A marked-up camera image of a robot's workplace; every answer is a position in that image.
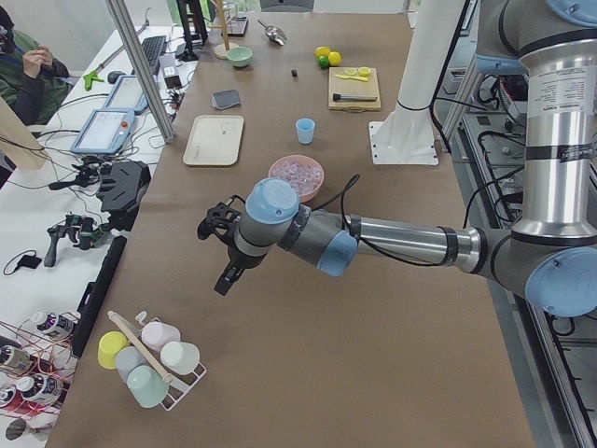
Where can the wooden cutting board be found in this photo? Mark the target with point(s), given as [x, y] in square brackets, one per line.
[336, 85]

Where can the steel muddler black tip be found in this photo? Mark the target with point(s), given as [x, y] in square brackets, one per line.
[347, 97]

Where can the pink plastic cup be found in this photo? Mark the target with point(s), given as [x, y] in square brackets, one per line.
[156, 335]

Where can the seated person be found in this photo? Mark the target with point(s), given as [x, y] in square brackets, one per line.
[33, 82]

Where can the green lime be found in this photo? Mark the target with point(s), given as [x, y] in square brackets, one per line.
[323, 61]

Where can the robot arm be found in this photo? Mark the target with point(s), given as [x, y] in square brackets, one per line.
[548, 257]

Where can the whole yellow lemon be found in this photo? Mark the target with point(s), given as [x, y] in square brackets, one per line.
[334, 58]
[322, 51]

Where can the aluminium frame post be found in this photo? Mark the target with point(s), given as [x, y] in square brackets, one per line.
[130, 41]

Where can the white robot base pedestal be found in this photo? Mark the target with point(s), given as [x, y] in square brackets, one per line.
[407, 136]

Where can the wooden cup tree stand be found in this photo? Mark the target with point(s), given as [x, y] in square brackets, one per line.
[220, 26]

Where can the blue teach pendant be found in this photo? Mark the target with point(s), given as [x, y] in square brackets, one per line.
[127, 93]
[104, 132]

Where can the yellow plastic cup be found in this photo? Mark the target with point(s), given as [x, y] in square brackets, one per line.
[110, 344]

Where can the mint plastic cup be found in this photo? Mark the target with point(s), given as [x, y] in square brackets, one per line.
[147, 386]

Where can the grey folded cloth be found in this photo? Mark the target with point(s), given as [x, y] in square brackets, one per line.
[222, 100]

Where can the wooden stirring stick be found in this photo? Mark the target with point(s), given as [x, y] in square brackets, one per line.
[132, 333]

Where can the light blue plastic cup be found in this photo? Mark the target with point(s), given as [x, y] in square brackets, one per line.
[305, 130]

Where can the yellow plastic knife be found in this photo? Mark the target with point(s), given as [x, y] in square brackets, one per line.
[351, 77]

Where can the grey plastic cup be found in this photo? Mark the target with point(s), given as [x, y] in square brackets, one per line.
[128, 359]

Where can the black keyboard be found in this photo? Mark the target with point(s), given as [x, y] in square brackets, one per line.
[153, 47]

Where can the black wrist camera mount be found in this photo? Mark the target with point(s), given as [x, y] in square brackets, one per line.
[220, 221]

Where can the cream rabbit tray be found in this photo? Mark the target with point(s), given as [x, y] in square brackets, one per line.
[214, 140]

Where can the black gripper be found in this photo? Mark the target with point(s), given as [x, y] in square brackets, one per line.
[238, 262]

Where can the steel ice scoop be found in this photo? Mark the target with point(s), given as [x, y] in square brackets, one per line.
[274, 33]

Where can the white plastic cup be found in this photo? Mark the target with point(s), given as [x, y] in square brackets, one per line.
[181, 357]

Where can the mint green bowl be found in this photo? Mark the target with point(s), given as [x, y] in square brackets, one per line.
[240, 57]

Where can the pink bowl of ice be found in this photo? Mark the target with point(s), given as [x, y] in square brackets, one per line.
[304, 174]

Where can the white wire cup rack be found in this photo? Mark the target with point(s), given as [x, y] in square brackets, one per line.
[182, 384]

